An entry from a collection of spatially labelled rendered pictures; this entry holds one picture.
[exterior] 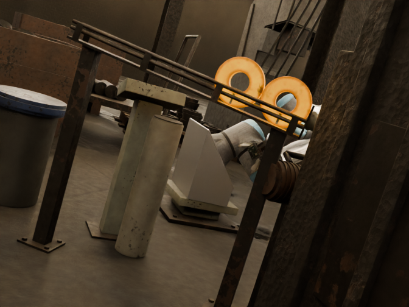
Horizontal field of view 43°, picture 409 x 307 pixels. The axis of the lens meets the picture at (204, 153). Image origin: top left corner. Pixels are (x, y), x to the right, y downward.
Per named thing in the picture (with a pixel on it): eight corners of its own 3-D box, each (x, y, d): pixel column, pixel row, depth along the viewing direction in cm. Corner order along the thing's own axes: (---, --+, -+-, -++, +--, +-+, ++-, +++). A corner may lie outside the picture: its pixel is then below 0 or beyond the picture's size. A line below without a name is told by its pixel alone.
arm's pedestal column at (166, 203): (147, 195, 280) (151, 181, 279) (213, 207, 296) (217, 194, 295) (168, 222, 244) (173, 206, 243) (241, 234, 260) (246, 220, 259)
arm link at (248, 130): (221, 137, 276) (249, 123, 279) (237, 164, 271) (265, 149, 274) (221, 126, 262) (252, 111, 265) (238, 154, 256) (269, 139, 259)
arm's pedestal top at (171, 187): (160, 184, 277) (162, 178, 276) (213, 195, 290) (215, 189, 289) (178, 204, 248) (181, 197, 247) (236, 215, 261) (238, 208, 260)
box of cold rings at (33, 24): (92, 103, 595) (109, 39, 584) (109, 117, 522) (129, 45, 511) (-2, 80, 549) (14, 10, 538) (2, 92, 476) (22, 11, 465)
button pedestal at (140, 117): (144, 245, 206) (188, 95, 196) (85, 236, 196) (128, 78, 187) (135, 229, 220) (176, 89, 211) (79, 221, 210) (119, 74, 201)
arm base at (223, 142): (199, 133, 271) (216, 125, 272) (213, 164, 277) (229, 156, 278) (210, 139, 253) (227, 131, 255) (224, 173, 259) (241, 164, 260)
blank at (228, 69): (272, 67, 154) (274, 68, 158) (226, 48, 157) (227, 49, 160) (252, 116, 157) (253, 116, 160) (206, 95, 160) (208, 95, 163)
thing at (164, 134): (148, 260, 192) (188, 126, 184) (118, 256, 187) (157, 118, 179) (141, 247, 203) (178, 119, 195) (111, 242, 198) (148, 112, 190)
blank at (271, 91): (321, 88, 152) (321, 88, 155) (272, 67, 154) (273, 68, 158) (299, 136, 154) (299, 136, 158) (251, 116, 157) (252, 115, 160)
